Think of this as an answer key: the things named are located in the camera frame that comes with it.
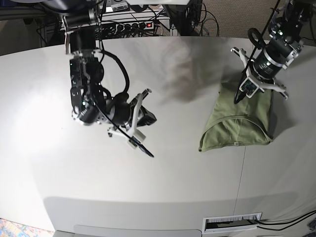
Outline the green T-shirt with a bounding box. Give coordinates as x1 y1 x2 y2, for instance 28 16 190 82
198 82 273 152

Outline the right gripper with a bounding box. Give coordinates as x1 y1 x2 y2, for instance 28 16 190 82
106 88 157 137

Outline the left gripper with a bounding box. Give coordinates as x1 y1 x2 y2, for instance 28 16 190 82
231 39 289 100

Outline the black power strip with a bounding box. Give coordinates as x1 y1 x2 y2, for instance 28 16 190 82
101 21 155 35

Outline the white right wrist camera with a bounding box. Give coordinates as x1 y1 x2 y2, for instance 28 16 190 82
127 130 146 150

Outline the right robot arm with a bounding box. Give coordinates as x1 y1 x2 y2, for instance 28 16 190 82
42 0 157 139

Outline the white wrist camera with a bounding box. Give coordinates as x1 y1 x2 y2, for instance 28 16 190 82
239 78 259 98
127 130 146 150

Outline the black cables bottom right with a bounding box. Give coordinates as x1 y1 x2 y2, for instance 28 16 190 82
256 209 316 232

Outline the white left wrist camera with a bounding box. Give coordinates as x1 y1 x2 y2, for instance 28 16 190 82
239 78 259 98

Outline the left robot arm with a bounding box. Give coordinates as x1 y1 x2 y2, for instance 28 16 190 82
231 0 315 104

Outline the table cable grommet slot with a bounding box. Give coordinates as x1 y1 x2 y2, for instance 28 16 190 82
202 212 262 234

